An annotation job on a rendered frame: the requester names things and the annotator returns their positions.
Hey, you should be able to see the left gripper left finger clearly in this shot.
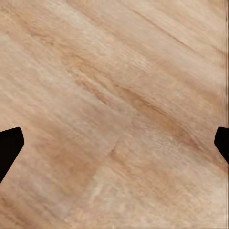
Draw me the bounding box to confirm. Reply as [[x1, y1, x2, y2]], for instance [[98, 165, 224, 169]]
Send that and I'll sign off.
[[0, 127, 24, 183]]

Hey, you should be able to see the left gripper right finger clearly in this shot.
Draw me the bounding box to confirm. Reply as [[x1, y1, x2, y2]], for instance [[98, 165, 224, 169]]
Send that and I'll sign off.
[[214, 126, 229, 164]]

